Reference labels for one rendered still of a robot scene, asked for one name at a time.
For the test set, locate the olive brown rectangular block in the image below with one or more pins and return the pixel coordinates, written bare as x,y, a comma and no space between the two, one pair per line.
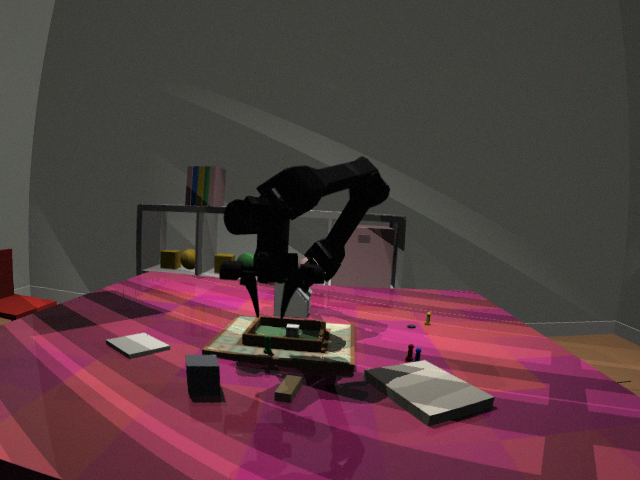
288,389

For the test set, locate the white die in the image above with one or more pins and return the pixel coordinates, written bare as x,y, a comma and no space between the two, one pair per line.
292,331

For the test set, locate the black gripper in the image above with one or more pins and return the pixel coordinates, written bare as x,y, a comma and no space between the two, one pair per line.
234,269

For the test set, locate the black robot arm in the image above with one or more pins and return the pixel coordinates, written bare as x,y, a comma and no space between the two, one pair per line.
300,189

